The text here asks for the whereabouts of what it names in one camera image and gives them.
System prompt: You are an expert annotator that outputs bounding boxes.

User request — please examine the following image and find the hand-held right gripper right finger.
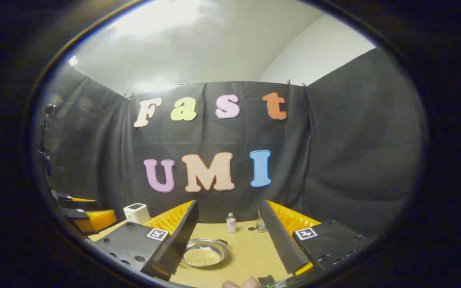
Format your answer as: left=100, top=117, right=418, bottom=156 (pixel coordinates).
left=261, top=199, right=375, bottom=276

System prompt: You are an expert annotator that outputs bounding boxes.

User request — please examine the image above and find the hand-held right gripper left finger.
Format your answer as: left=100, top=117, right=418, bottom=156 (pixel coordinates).
left=94, top=200, right=200, bottom=281

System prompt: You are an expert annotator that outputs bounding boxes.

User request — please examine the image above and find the steel pot with black handle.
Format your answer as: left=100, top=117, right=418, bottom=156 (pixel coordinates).
left=182, top=238, right=229, bottom=268

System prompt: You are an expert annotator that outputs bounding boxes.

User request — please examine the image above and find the heap of pale beans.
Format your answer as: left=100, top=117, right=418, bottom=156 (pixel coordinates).
left=185, top=246, right=223, bottom=267

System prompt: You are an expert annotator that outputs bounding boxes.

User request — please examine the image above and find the white toaster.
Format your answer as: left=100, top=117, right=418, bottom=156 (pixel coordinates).
left=123, top=203, right=151, bottom=224

